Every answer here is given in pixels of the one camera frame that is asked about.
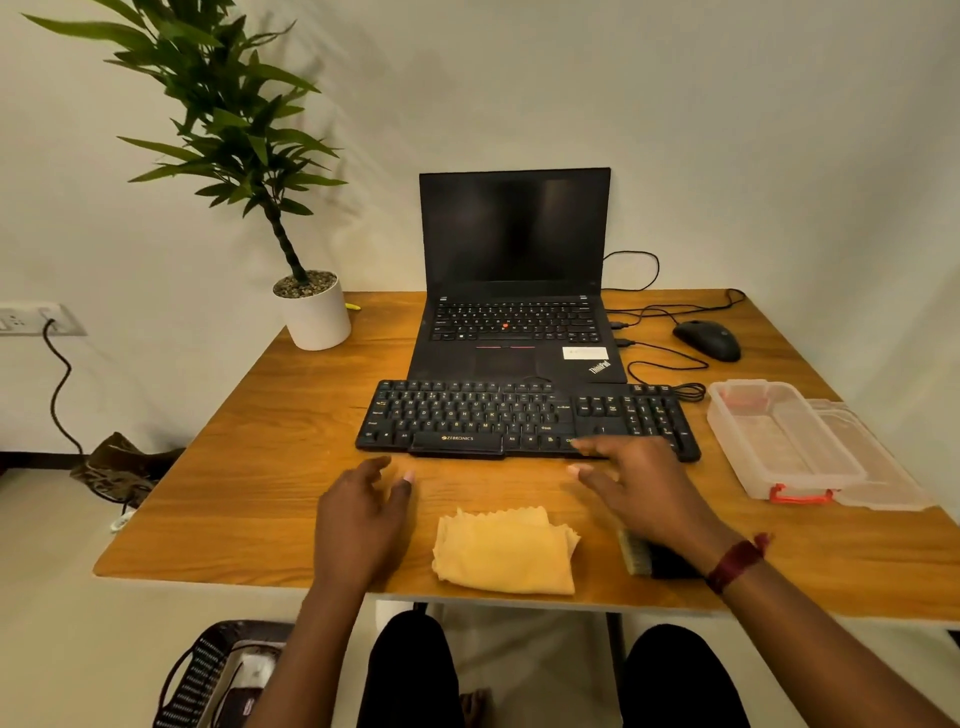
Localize black wall power cable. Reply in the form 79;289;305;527
41;318;88;459

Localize black woven basket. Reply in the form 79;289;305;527
152;619;298;728

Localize person's bare foot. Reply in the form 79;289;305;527
458;688;494;728

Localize person's left forearm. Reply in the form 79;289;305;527
243;584;373;728

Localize black laptop charger cable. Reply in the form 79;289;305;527
601;250;661;294

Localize black computer mouse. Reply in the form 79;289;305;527
671;320;743;364

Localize brown patterned bag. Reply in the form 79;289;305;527
69;431;187;508

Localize white plant pot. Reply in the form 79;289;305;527
272;270;353;352

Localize clear lid with orange clips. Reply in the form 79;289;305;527
806;398;939;514

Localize red wrist band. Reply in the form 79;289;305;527
704;532;774;598

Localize person's black trousers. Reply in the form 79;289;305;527
356;608;751;728

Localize black keyboard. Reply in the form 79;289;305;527
354;377;703;464

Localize white wall socket panel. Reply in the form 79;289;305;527
0;302;88;338

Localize green leafy plant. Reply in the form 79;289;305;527
22;0;349;286

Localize yellow cloth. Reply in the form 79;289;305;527
431;506;583;598

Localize clear plastic container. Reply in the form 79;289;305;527
706;378;870;505

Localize person's right hand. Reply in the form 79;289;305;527
566;434;744;577

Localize black cleaning brush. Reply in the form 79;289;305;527
616;528;706;582

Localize black power adapter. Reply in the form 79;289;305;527
217;689;264;728

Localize black mouse cable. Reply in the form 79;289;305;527
605;287;748;331

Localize black laptop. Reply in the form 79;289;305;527
404;167;629;388

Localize person's right forearm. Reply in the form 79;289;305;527
723;558;960;728

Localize person's left hand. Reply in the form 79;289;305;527
311;455;416;601

